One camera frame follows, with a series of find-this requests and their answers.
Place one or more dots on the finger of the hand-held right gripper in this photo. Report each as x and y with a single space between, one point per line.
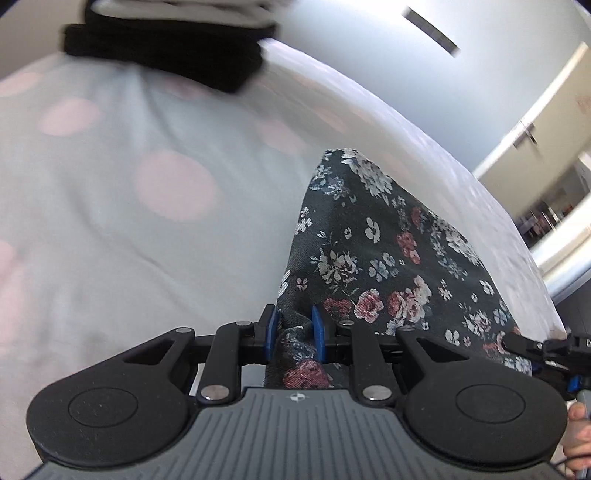
521 344
571 385

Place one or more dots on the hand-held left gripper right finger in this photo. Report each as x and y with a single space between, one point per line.
317 333

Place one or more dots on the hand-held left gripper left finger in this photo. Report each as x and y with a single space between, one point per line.
272 333

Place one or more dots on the dark floral pants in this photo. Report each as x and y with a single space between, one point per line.
392 240

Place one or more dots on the black folded clothes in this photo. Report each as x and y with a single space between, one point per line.
175 50

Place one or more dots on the white folded clothes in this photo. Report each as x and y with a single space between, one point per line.
184 7

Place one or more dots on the person's right hand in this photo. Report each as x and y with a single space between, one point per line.
579 438

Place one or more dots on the white pink-dotted bed sheet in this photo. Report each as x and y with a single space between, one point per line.
138 207

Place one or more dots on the cream door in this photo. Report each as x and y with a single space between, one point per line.
531 106

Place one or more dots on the white door frame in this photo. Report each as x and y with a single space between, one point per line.
568 258

